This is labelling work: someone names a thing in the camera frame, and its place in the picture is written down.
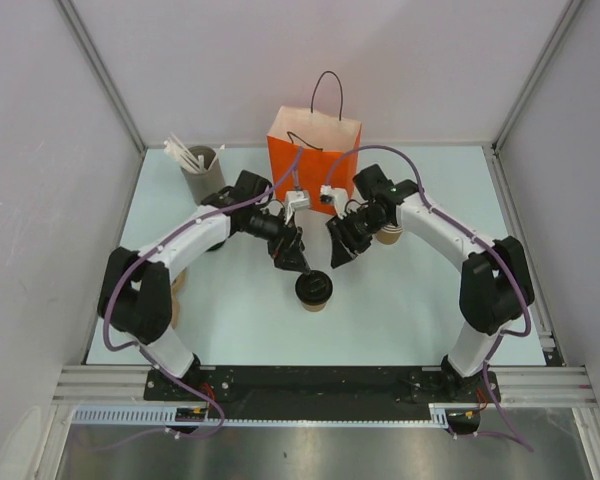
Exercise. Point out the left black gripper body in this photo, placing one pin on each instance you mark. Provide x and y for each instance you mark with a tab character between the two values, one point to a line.
277	245

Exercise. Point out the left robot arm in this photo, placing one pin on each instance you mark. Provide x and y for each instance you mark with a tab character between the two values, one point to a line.
136	294

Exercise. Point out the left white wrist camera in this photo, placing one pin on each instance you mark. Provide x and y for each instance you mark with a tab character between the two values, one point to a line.
295	200

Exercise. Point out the single black cup lid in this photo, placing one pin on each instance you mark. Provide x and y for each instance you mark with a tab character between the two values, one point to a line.
314	288

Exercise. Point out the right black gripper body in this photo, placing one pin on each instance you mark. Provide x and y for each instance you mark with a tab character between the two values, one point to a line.
358	227

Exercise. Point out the orange paper bag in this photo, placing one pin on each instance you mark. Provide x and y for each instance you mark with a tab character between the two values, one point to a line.
308	148

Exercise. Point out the stack of brown paper cups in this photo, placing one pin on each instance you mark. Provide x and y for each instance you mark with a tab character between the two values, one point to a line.
389	234

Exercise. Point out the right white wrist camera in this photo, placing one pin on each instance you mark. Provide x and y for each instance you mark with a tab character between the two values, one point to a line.
336	198

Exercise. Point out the grey cylindrical straw holder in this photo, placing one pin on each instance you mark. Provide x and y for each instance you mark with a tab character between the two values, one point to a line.
210	180

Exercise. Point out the stack of black lids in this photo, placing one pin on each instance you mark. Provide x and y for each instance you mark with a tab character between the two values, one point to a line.
216	247

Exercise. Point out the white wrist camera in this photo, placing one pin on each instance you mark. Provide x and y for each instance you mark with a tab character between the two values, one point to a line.
295	200
336	198

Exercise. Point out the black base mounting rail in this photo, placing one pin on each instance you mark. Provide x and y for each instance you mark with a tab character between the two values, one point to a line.
339	393

